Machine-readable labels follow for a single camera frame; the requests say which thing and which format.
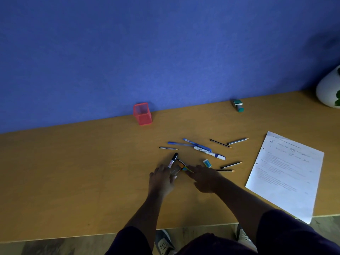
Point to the person's right hand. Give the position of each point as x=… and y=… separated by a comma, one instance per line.
x=206, y=180

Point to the person's left hand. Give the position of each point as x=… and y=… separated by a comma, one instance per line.
x=160, y=183

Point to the person's left fingers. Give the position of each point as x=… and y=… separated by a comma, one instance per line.
x=166, y=171

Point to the person's right fingers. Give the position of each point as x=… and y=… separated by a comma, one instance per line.
x=193, y=173

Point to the person's right forearm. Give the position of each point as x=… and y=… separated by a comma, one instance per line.
x=239, y=201

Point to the person's left forearm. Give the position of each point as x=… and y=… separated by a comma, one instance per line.
x=144, y=215

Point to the orange and green highlighter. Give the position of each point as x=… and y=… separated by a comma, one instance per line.
x=183, y=167

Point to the black marker with white label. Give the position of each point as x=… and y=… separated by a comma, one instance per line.
x=173, y=159

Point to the thin black pen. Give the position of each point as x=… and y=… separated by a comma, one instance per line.
x=182, y=162

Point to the blue and white eraser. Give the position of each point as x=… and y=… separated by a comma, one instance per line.
x=207, y=163

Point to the grey pencil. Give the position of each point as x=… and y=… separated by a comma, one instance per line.
x=220, y=143
x=237, y=141
x=168, y=148
x=225, y=170
x=231, y=165

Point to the white marker with blue cap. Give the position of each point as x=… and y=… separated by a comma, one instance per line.
x=209, y=153

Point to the blue capped ballpoint pen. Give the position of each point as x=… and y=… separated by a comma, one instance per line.
x=198, y=144

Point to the light blue ballpoint pen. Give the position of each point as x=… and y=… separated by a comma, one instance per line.
x=179, y=143

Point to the red mesh pen holder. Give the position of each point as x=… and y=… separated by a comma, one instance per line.
x=142, y=114

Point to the grey left sneaker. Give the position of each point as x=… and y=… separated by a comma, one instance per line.
x=164, y=243

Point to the grey sneaker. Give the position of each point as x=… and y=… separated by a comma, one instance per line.
x=164, y=243
x=245, y=239

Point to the grey right sneaker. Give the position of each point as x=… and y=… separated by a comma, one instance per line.
x=245, y=239

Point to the white printed paper sheet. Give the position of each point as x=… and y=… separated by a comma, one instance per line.
x=285, y=175

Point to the dark purple shirt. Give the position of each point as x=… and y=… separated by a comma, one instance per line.
x=286, y=236

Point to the white round vase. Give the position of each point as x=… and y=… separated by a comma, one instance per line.
x=328, y=90

